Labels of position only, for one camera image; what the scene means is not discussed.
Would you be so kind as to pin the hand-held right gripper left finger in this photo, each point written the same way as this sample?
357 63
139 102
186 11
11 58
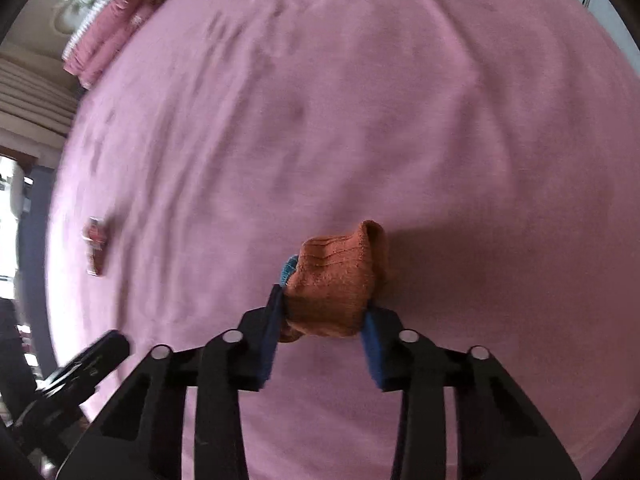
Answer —
270 350

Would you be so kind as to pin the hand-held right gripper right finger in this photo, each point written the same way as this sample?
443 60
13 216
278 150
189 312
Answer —
377 355

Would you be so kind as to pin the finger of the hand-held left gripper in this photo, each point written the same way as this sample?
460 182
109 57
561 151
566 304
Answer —
100 357

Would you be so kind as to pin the orange-brown ribbed sock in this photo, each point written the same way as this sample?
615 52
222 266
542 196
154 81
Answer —
335 280

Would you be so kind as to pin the dark red wrapper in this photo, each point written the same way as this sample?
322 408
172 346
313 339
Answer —
95 245

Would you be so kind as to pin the pink bed sheet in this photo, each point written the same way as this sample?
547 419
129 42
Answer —
375 135

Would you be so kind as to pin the beige padded headboard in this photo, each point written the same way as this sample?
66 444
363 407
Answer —
35 105

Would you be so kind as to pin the pink folded quilt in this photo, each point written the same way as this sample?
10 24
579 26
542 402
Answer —
115 25

